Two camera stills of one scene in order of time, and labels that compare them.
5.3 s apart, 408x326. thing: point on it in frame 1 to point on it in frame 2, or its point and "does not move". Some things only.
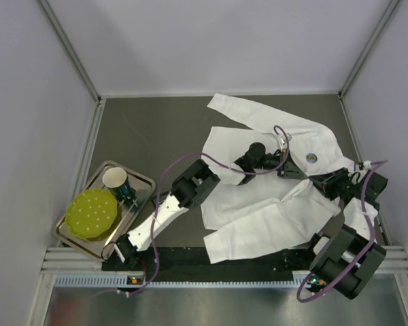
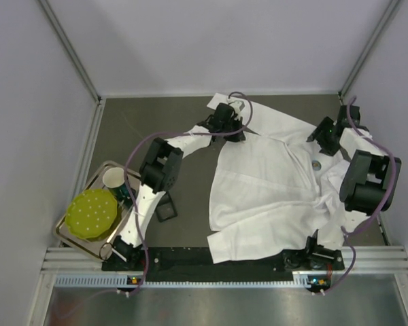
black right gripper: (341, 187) to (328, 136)
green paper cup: (115, 178) does not move
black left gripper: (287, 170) to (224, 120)
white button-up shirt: (266, 200) does not move
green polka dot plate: (92, 213) does not move
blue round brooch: (311, 158) to (316, 165)
